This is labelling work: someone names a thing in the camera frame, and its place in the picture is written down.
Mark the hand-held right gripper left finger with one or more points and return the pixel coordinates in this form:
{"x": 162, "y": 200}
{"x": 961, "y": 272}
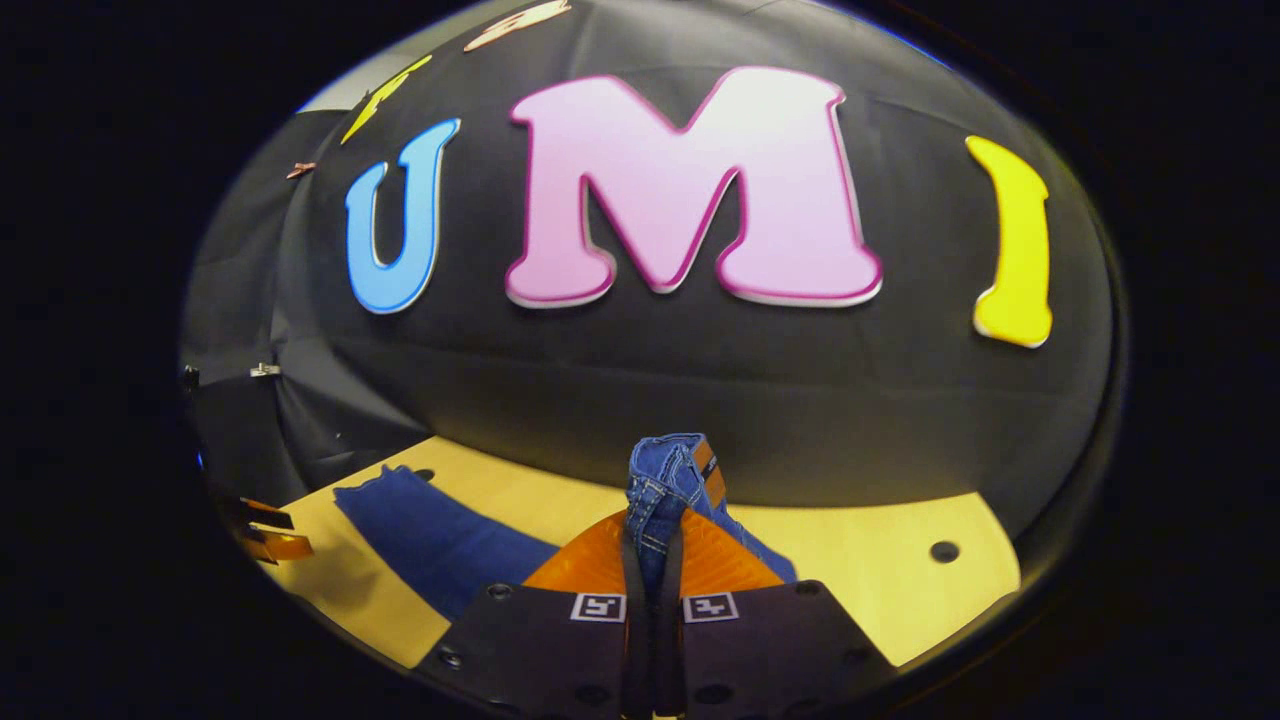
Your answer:
{"x": 540, "y": 650}

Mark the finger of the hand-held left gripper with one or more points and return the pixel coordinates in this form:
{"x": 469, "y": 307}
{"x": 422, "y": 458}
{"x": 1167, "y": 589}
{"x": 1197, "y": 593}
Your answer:
{"x": 268, "y": 515}
{"x": 282, "y": 547}

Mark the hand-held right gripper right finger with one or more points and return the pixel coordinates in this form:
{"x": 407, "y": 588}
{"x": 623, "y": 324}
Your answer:
{"x": 780, "y": 650}

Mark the blue denim jeans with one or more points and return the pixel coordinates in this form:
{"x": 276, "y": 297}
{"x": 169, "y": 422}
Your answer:
{"x": 440, "y": 545}

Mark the black backdrop cloth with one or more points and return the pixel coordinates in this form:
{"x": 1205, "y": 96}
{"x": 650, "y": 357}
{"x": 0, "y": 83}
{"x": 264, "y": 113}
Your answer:
{"x": 800, "y": 400}

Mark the copper spring clip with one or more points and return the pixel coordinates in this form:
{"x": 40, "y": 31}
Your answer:
{"x": 300, "y": 169}

